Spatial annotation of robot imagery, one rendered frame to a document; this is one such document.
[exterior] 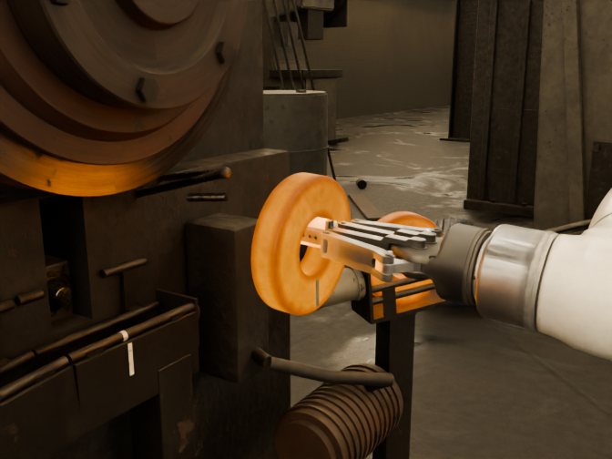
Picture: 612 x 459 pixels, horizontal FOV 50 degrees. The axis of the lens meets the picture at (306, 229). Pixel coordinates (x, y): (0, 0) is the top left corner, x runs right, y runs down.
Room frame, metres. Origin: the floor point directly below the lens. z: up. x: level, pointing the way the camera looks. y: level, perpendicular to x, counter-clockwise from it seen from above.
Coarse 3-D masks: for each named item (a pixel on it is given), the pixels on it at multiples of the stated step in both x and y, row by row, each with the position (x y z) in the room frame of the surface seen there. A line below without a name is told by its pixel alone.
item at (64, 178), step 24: (216, 96) 0.86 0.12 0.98; (0, 144) 0.60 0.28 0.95; (192, 144) 0.82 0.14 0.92; (0, 168) 0.60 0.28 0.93; (24, 168) 0.62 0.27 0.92; (48, 168) 0.64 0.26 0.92; (72, 168) 0.67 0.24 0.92; (96, 168) 0.69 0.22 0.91; (120, 168) 0.72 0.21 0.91; (144, 168) 0.75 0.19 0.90; (168, 168) 0.78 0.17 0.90; (48, 192) 0.65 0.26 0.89; (72, 192) 0.66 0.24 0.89; (96, 192) 0.69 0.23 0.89; (120, 192) 0.72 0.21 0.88
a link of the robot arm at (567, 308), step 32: (608, 224) 0.55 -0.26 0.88; (576, 256) 0.51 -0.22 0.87; (608, 256) 0.50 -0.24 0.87; (544, 288) 0.51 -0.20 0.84; (576, 288) 0.49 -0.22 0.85; (608, 288) 0.48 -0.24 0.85; (544, 320) 0.51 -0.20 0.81; (576, 320) 0.49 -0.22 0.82; (608, 320) 0.48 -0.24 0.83; (608, 352) 0.48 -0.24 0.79
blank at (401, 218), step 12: (384, 216) 1.05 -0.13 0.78; (396, 216) 1.03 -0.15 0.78; (408, 216) 1.03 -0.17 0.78; (420, 216) 1.04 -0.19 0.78; (372, 276) 1.01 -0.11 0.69; (396, 276) 1.04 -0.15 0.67; (396, 288) 1.03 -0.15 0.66; (408, 288) 1.03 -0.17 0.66; (396, 300) 1.03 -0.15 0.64; (408, 300) 1.03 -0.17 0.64
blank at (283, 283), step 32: (288, 192) 0.66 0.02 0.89; (320, 192) 0.69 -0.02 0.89; (256, 224) 0.65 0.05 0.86; (288, 224) 0.64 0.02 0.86; (256, 256) 0.63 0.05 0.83; (288, 256) 0.64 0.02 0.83; (320, 256) 0.71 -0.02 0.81; (256, 288) 0.65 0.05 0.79; (288, 288) 0.64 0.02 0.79; (320, 288) 0.70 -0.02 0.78
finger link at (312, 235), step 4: (308, 228) 0.68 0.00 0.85; (312, 228) 0.68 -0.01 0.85; (316, 228) 0.68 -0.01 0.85; (304, 232) 0.67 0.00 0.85; (308, 232) 0.67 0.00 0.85; (312, 232) 0.67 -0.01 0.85; (316, 232) 0.66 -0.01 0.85; (320, 232) 0.66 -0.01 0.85; (304, 236) 0.68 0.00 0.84; (308, 236) 0.67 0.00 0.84; (312, 236) 0.67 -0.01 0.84; (316, 236) 0.66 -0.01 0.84; (320, 236) 0.66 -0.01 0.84; (304, 240) 0.67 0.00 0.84; (308, 240) 0.67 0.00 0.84; (312, 240) 0.67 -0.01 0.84; (316, 240) 0.66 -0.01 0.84; (320, 240) 0.66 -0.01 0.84; (324, 240) 0.64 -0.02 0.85; (320, 244) 0.66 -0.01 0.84; (324, 244) 0.64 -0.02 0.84; (324, 248) 0.64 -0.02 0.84
